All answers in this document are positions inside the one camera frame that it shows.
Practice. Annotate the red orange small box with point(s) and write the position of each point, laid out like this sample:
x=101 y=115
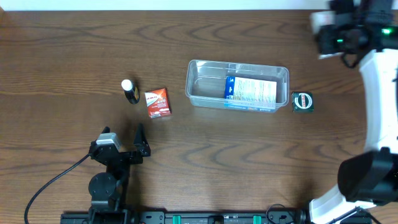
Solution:
x=157 y=103

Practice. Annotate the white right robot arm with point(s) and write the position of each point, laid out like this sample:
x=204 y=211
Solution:
x=369 y=179

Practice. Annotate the clear plastic container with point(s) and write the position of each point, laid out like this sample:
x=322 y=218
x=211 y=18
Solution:
x=206 y=81

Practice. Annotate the blue Kool Fever box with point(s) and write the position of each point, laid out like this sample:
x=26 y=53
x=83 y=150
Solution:
x=250 y=94

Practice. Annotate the white Panadol box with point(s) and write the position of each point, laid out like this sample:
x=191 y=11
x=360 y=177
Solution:
x=317 y=20

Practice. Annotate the small white-capped dark bottle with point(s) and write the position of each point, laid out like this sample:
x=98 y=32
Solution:
x=131 y=91

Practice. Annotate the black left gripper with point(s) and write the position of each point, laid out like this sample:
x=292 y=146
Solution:
x=123 y=154

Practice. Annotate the black mounting rail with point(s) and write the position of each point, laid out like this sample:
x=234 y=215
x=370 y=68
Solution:
x=285 y=216

